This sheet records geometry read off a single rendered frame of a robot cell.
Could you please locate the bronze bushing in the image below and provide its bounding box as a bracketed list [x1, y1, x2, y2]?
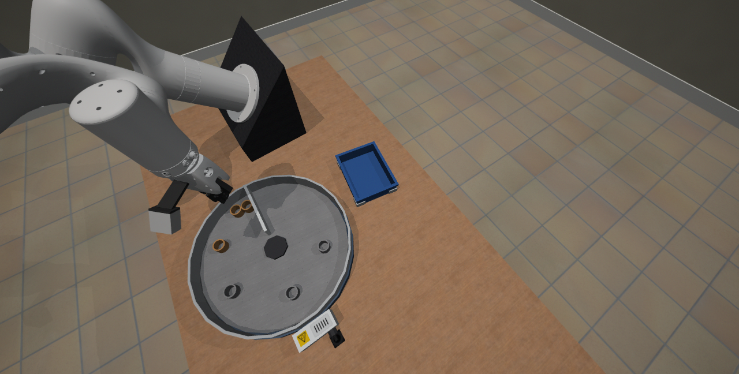
[241, 200, 254, 213]
[212, 239, 229, 253]
[230, 204, 245, 218]

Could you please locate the grey metal bushing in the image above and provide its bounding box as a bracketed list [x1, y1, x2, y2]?
[223, 284, 241, 299]
[285, 286, 300, 300]
[318, 240, 330, 253]

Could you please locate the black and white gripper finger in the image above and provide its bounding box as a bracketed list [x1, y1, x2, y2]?
[200, 192, 218, 202]
[213, 178, 233, 204]

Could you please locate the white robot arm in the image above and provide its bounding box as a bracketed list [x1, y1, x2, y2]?
[0, 0, 259, 235]

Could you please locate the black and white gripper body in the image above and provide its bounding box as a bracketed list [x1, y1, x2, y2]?
[168, 152, 230, 195]

